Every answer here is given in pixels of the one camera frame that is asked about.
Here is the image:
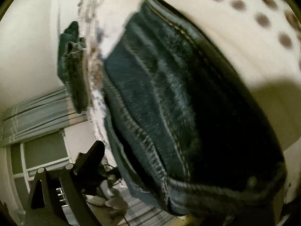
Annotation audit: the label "person's right grey slipper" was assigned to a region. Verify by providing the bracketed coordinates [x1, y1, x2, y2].
[105, 196, 129, 216]

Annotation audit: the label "long striped green curtain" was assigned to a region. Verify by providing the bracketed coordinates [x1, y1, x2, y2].
[0, 88, 90, 146]

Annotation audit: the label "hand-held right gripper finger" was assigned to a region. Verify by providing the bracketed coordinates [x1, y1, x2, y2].
[25, 140, 105, 226]

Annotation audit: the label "dark blue jeans pants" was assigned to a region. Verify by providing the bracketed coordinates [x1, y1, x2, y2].
[103, 0, 287, 217]

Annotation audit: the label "window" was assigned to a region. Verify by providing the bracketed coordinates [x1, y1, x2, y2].
[9, 131, 72, 182]

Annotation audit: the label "bed with floral sheet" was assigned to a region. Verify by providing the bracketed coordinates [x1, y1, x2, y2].
[50, 0, 301, 151]

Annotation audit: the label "short striped green curtain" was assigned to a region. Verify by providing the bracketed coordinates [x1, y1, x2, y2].
[122, 191, 181, 226]

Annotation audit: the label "dark green blanket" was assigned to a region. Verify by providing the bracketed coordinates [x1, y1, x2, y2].
[58, 21, 88, 114]

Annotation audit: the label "person's grey slipper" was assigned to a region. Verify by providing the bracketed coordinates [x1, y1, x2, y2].
[105, 196, 129, 216]
[87, 196, 107, 206]

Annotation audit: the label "person's left grey slipper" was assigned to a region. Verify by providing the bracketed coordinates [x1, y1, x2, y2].
[87, 196, 107, 206]

